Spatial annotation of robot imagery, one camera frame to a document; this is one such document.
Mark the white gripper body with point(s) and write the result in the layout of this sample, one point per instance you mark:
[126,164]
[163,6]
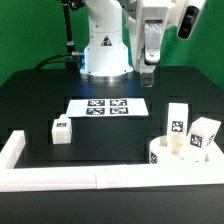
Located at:
[147,25]

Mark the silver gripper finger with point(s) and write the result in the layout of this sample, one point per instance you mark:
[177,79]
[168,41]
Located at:
[147,79]

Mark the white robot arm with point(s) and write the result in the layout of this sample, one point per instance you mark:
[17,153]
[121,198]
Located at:
[126,36]

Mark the paper sheet with markers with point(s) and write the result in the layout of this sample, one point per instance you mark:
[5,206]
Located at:
[107,107]

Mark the white U-shaped fence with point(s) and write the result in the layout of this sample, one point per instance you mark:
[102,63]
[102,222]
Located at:
[14,179]

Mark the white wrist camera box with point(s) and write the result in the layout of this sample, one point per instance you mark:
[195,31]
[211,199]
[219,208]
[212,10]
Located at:
[190,15]

